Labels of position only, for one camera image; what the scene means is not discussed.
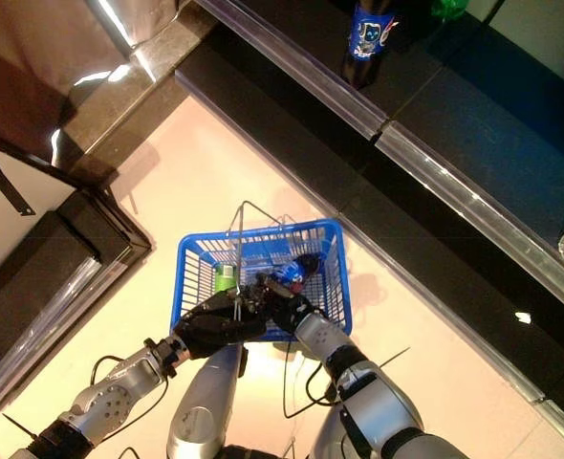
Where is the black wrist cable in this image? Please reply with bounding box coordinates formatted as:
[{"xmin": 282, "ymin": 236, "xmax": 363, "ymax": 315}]
[
  {"xmin": 280, "ymin": 334, "xmax": 343, "ymax": 421},
  {"xmin": 90, "ymin": 356, "xmax": 171, "ymax": 434}
]

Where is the small dark cola bottle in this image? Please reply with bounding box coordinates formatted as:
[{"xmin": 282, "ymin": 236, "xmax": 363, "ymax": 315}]
[{"xmin": 268, "ymin": 252, "xmax": 325, "ymax": 294}]

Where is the green soda bottle yellow cap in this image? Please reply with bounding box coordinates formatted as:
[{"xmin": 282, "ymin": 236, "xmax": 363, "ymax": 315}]
[{"xmin": 428, "ymin": 0, "xmax": 470, "ymax": 20}]

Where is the silver robot left leg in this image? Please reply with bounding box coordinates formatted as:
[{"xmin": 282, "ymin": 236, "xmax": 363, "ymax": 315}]
[{"xmin": 165, "ymin": 342, "xmax": 250, "ymax": 459}]

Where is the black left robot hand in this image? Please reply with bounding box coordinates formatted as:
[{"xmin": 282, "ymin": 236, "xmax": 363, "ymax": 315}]
[{"xmin": 172, "ymin": 285, "xmax": 270, "ymax": 361}]

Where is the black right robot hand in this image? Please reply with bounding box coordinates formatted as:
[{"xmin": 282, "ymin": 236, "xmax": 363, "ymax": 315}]
[{"xmin": 255, "ymin": 272, "xmax": 315, "ymax": 336}]

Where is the blue plastic shopping basket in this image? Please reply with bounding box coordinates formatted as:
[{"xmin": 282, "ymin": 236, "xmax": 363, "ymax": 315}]
[{"xmin": 169, "ymin": 200, "xmax": 354, "ymax": 343}]

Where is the black door frame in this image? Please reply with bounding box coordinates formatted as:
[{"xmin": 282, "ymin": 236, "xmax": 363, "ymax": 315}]
[{"xmin": 0, "ymin": 122, "xmax": 153, "ymax": 417}]

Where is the dark robot torso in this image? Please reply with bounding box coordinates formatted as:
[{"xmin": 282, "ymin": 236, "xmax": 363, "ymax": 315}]
[{"xmin": 217, "ymin": 443, "xmax": 293, "ymax": 459}]

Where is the pepsi bottle with logo label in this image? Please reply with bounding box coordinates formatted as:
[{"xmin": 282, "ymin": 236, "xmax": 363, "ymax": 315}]
[{"xmin": 340, "ymin": 0, "xmax": 401, "ymax": 90}]

